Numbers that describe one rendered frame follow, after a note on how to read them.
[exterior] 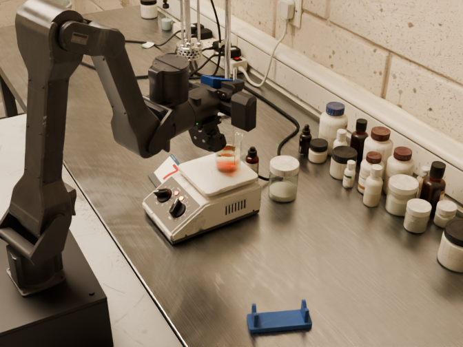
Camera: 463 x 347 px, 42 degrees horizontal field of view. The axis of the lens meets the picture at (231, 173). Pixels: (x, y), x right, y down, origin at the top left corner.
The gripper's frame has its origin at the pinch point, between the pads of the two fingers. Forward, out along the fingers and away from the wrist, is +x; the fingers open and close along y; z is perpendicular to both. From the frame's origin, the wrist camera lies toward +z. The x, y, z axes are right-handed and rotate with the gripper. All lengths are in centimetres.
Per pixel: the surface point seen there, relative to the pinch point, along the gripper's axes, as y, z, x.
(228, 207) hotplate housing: 3.8, 21.6, -4.8
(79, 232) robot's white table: -16.6, 26.0, -24.5
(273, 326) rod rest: 26.2, 25.2, -20.4
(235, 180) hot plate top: 3.0, 17.3, -1.8
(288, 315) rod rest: 26.6, 25.2, -17.1
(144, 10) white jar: -98, 23, 69
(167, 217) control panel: -3.6, 22.5, -13.8
